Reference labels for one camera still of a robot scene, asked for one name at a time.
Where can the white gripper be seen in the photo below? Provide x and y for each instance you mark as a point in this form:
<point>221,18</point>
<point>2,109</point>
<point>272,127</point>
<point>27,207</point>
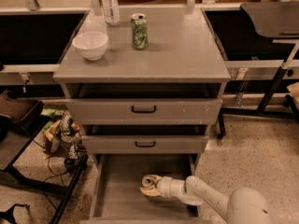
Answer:
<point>165,186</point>

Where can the orange soda can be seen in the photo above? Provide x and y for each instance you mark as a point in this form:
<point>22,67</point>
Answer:
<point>147,182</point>

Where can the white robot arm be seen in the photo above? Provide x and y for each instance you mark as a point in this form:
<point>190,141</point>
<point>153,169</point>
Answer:
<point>243,206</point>

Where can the grey bottom drawer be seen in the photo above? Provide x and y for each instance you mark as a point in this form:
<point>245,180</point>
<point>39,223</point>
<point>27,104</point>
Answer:
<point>117,197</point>

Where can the grey drawer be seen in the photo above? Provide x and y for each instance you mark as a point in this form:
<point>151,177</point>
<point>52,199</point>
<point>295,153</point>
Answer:
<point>144,144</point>
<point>117,197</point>
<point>143,111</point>

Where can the grey middle drawer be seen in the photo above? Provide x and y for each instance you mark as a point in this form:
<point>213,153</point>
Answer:
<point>144,144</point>

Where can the grey drawer cabinet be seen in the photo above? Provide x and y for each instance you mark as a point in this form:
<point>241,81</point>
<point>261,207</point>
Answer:
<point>181,61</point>

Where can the grey top drawer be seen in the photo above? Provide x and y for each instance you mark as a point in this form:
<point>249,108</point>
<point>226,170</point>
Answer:
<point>143,111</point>

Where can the green soda can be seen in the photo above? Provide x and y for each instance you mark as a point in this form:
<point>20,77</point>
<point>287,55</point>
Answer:
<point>139,30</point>

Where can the pile of snack bags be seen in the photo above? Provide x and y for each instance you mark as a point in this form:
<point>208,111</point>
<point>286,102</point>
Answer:
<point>61,131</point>

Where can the black side table left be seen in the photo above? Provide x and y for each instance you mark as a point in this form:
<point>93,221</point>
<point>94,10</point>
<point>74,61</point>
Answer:
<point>21,120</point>

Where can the white ceramic bowl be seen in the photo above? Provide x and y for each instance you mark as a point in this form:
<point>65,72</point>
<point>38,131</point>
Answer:
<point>90,45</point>

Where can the clear plastic water bottle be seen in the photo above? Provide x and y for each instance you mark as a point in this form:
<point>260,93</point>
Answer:
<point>111,12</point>

